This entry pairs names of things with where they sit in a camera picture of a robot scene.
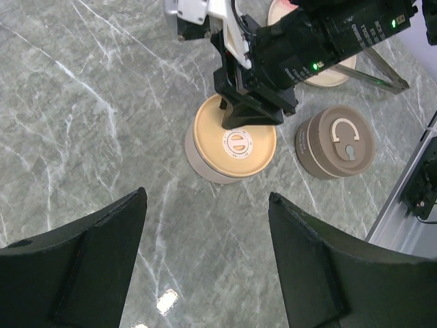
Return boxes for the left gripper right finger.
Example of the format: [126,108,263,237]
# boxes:
[268,193,436,327]

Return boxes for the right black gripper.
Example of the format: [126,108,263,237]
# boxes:
[211,13,328,130]

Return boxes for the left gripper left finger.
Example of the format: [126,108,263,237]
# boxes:
[1,188,147,327]

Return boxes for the beige round lid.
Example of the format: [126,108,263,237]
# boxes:
[193,94,277,179]

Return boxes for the brown steel lunch container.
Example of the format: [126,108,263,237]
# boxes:
[295,117,341,180]

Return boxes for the brown round lid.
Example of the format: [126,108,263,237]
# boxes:
[307,105,376,178]

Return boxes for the metal tongs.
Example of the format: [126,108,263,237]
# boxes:
[327,46,410,95]

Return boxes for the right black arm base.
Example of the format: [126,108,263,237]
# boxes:
[401,137,436,224]

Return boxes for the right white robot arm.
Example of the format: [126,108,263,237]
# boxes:
[211,1,417,130]

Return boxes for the beige steel lunch container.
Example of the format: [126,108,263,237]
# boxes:
[184,121,277,185]

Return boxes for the pink white plate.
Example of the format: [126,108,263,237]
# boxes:
[267,0,357,87]

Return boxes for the aluminium rail frame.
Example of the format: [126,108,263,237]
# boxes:
[365,115,436,259]

